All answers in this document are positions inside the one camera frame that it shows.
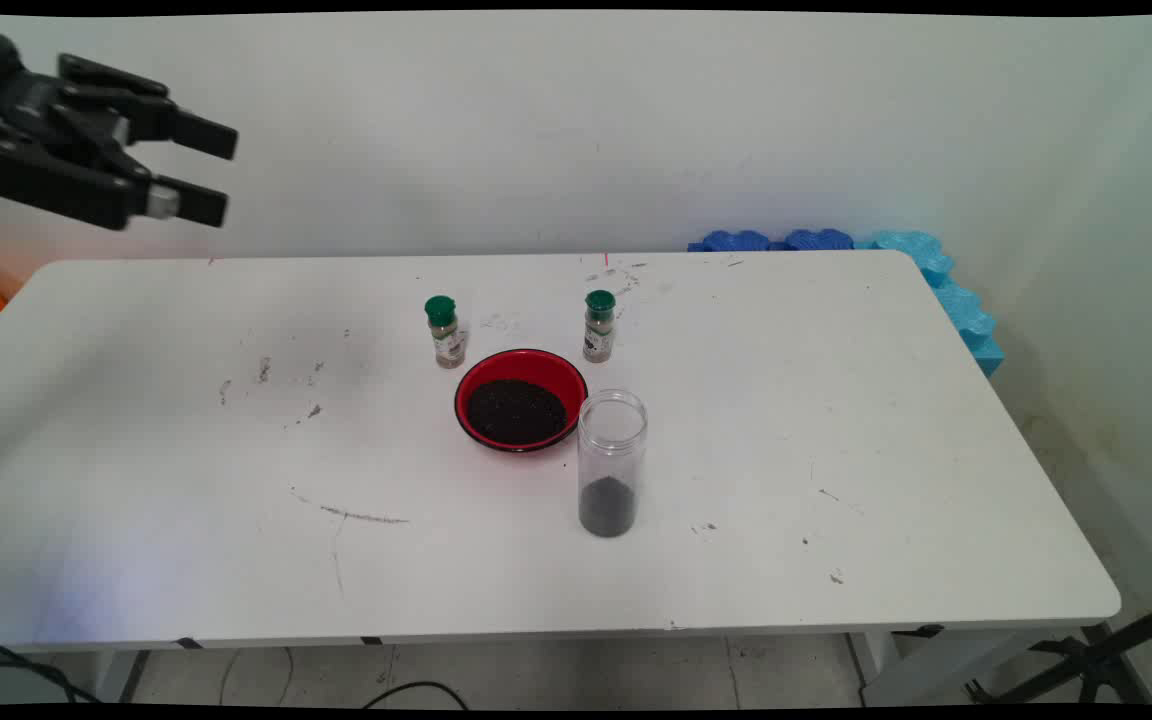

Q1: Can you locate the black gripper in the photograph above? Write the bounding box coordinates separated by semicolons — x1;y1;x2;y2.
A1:
0;20;240;232

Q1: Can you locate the clear plastic jar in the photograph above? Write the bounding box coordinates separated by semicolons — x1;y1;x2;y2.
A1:
577;389;649;539

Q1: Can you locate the spice bottle with green cap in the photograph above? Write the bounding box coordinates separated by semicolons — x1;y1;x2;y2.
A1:
424;295;468;370
582;290;618;364

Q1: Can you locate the red bowl with black seeds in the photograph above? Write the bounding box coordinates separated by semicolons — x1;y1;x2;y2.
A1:
453;348;590;454

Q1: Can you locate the white table leg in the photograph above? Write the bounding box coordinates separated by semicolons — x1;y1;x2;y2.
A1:
94;650;149;703

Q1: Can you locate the light blue foam mat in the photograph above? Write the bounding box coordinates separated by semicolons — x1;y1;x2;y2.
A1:
856;230;1005;378

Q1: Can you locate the black tripod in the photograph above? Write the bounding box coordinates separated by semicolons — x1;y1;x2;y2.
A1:
966;592;1152;706

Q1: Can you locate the black hanging cable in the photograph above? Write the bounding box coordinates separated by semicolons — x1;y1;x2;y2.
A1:
0;628;105;704

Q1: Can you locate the thin grey floor cable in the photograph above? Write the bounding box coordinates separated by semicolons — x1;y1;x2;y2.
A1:
219;647;295;706

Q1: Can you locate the black floor cable loop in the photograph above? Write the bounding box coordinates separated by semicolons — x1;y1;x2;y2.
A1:
361;681;469;709

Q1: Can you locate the white table leg frame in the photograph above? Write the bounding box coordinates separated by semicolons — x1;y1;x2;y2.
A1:
848;630;1047;707

